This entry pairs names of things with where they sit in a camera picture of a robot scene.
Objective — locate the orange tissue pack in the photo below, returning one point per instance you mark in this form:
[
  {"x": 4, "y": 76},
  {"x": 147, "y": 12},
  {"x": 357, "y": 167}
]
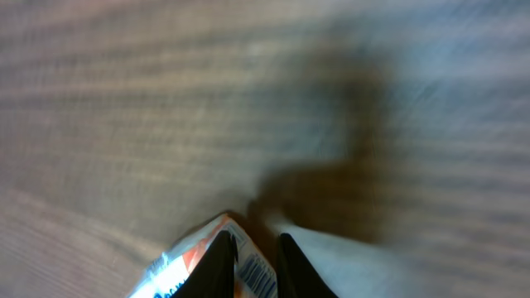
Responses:
[{"x": 253, "y": 273}]

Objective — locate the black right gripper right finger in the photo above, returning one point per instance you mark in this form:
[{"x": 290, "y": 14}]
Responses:
[{"x": 296, "y": 277}]

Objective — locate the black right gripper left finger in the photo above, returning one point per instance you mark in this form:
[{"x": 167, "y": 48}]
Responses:
[{"x": 213, "y": 277}]

